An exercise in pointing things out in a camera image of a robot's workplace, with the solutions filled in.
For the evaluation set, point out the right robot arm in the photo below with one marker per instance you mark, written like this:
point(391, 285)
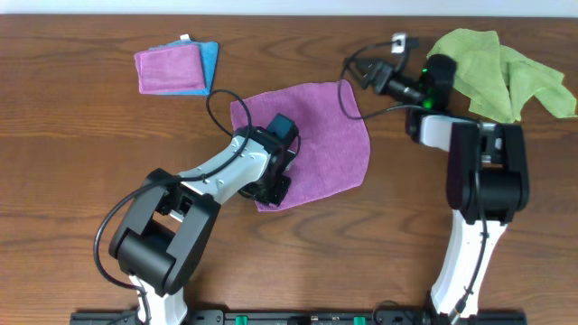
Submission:
point(486, 184)

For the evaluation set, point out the green microfiber cloth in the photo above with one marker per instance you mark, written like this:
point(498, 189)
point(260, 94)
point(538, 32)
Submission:
point(500, 80)

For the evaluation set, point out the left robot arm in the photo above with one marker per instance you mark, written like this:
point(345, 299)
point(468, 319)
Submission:
point(166, 228)

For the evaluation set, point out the purple microfiber cloth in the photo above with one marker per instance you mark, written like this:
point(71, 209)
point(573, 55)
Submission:
point(334, 150)

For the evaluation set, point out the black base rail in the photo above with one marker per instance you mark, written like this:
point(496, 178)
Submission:
point(298, 318)

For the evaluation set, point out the folded purple cloth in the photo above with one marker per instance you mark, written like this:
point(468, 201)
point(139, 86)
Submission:
point(170, 69)

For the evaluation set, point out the folded blue cloth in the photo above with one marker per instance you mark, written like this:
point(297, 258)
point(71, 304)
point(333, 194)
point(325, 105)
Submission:
point(209, 52)

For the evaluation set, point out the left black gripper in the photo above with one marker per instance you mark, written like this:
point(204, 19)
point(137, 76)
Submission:
point(269, 193)

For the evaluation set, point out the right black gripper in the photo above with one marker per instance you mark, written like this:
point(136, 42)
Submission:
point(375, 74)

